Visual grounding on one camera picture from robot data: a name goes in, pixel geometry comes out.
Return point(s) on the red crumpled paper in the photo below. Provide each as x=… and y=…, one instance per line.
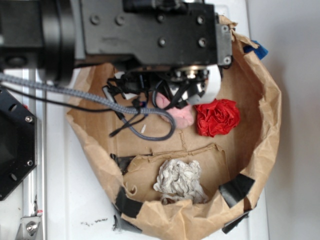
x=217, y=118

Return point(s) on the small paper scrap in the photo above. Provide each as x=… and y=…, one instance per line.
x=143, y=129

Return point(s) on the brown paper bag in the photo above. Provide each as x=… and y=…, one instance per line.
x=235, y=166

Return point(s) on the blue tape strip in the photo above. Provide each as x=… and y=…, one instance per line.
x=261, y=52

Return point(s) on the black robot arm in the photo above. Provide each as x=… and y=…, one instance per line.
x=174, y=40

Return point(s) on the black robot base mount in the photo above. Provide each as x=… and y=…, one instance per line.
x=16, y=143

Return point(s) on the aluminium frame rail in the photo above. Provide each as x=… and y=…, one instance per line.
x=33, y=224

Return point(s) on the white crumpled paper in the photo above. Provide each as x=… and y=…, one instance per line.
x=178, y=181

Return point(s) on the black gripper body with white cover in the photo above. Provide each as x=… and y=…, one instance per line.
x=192, y=85

